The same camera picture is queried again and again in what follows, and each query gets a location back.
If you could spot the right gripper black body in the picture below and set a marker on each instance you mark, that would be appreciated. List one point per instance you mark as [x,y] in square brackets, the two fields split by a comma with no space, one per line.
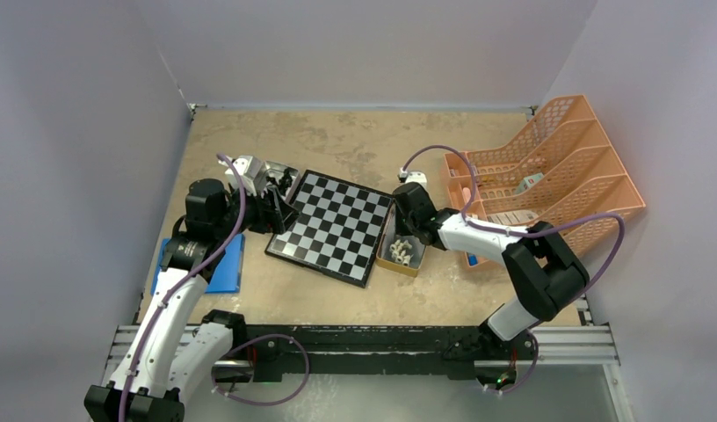
[405,224]

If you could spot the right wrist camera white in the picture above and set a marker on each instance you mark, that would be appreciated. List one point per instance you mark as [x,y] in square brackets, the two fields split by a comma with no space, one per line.
[406,176]

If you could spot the orange plastic file organizer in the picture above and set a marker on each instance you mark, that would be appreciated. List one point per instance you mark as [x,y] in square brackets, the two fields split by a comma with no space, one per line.
[564,140]

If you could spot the gold metal tin tray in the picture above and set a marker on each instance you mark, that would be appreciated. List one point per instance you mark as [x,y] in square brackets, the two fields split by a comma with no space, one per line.
[403,254]

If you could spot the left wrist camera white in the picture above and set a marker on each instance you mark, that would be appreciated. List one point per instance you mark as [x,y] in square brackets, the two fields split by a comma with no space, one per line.
[250,174]

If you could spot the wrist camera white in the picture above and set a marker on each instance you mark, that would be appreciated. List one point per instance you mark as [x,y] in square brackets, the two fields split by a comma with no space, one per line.
[406,176]
[250,174]

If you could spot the black white chessboard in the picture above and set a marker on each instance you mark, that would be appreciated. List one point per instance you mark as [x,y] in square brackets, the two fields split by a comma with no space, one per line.
[338,230]

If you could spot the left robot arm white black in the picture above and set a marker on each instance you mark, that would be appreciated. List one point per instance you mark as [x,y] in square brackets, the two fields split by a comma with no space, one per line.
[154,380]

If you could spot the silver pink tin tray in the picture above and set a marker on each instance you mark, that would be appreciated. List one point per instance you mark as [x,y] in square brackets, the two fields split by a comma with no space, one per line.
[283,177]

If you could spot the small box in organizer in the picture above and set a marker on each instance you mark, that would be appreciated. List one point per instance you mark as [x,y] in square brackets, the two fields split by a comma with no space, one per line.
[528,182]

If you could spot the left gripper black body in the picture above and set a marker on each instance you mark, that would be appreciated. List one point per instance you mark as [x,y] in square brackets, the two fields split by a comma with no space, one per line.
[262,220]

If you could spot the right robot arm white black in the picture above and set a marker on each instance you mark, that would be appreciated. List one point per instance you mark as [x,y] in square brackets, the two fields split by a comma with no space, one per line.
[545,273]

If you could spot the blue notebook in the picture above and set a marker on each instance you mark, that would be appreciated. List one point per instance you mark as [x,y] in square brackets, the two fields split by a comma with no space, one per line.
[227,275]

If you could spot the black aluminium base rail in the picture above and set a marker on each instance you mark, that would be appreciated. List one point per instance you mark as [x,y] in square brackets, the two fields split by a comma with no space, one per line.
[456,352]

